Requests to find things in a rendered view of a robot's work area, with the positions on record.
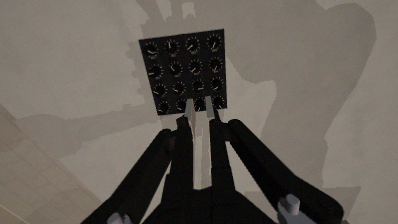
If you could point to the black knob box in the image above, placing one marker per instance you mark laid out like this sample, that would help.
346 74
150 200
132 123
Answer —
200 71

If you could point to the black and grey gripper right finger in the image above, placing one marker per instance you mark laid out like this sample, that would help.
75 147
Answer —
295 200

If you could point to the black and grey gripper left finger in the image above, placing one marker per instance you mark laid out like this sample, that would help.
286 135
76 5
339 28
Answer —
130 201

